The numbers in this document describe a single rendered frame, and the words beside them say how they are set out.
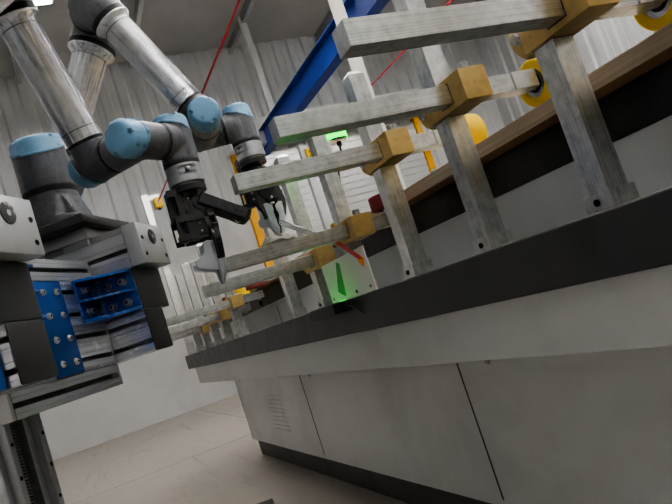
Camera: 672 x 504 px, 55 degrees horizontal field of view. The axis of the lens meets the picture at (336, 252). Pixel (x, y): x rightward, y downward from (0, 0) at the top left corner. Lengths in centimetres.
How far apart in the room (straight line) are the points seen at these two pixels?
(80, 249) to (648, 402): 113
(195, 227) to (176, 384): 776
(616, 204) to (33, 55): 108
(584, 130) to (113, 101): 921
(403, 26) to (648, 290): 43
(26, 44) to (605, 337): 115
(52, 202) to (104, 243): 15
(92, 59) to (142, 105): 806
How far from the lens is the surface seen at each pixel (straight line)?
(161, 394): 902
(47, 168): 154
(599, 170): 85
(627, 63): 101
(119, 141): 129
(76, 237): 147
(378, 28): 69
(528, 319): 104
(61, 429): 899
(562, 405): 139
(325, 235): 141
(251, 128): 171
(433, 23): 73
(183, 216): 132
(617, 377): 126
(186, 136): 138
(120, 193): 938
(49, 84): 141
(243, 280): 160
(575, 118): 86
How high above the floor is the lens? 69
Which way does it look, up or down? 5 degrees up
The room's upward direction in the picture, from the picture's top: 18 degrees counter-clockwise
